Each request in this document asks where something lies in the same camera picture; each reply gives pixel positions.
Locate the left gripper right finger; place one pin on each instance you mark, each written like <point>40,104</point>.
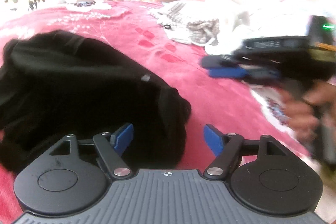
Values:
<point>226,148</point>

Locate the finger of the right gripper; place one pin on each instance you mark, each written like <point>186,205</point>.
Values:
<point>241,73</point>
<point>218,61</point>

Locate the black garment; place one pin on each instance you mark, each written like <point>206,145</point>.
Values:
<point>59,83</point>

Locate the person's right hand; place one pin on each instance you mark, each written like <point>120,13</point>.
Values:
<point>300,113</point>

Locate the red floral bed blanket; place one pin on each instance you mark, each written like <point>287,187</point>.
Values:
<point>129,27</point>

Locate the white patterned clothes pile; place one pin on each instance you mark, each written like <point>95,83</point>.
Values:
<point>221,28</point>

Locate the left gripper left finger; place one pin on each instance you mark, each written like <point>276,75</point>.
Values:
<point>110,148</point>

